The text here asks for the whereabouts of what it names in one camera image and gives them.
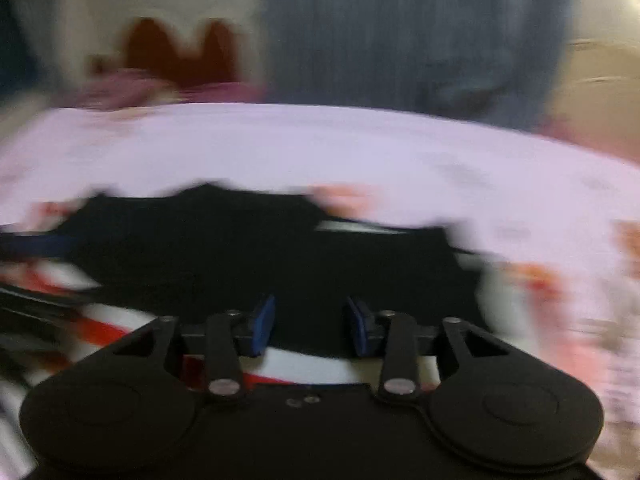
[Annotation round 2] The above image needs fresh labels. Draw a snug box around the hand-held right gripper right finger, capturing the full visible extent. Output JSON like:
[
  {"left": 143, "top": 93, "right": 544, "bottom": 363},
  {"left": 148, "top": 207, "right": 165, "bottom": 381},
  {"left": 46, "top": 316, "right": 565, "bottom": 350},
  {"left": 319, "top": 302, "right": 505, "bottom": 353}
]
[{"left": 344, "top": 296, "right": 508, "bottom": 405}]

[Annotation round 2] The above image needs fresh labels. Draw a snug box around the striped knit sweater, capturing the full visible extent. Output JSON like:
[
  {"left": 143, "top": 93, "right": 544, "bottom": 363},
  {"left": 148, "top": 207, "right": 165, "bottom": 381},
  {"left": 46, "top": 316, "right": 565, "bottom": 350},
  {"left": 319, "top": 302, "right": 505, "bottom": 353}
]
[{"left": 0, "top": 184, "right": 488, "bottom": 398}]

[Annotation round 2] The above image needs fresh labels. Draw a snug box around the pink floral bed sheet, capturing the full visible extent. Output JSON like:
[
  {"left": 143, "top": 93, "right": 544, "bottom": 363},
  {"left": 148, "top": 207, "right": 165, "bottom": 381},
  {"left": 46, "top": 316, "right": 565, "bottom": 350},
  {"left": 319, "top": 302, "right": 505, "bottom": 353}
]
[{"left": 0, "top": 102, "right": 640, "bottom": 463}]

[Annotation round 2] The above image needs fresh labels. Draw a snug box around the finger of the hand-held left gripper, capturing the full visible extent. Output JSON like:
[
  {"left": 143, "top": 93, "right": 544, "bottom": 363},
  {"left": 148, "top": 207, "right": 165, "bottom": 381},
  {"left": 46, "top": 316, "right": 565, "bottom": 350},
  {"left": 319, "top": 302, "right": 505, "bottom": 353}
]
[
  {"left": 0, "top": 232, "right": 81, "bottom": 262},
  {"left": 0, "top": 284, "right": 101, "bottom": 333}
]

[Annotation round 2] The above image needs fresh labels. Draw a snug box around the red scalloped headboard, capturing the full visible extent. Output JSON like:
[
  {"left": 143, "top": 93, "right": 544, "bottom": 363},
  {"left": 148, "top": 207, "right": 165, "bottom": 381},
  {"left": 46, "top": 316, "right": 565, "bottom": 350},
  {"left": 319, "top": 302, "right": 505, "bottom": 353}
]
[{"left": 89, "top": 16, "right": 242, "bottom": 89}]

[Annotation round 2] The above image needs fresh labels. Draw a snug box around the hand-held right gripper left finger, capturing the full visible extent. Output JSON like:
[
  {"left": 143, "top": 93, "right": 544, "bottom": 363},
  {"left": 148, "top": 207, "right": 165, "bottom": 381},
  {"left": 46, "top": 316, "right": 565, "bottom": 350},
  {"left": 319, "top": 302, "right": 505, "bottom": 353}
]
[{"left": 112, "top": 294, "right": 277, "bottom": 404}]

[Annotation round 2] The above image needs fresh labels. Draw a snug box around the wide blue curtain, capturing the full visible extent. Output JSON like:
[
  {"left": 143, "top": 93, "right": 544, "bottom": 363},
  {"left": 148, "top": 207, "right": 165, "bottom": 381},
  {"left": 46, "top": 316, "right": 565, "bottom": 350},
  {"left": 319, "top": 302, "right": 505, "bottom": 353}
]
[{"left": 259, "top": 0, "right": 577, "bottom": 132}]

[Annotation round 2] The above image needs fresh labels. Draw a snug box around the cream arched headboard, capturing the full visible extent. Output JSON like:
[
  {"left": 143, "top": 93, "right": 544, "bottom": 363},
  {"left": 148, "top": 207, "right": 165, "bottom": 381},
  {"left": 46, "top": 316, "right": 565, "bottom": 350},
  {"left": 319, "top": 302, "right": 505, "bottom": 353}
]
[{"left": 544, "top": 39, "right": 640, "bottom": 167}]

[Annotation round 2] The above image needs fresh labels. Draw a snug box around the purple striped pillow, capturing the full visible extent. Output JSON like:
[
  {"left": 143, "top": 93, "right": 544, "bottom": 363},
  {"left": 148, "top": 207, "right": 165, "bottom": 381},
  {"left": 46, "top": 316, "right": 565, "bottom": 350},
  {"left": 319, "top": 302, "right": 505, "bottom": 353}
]
[{"left": 64, "top": 69, "right": 267, "bottom": 112}]

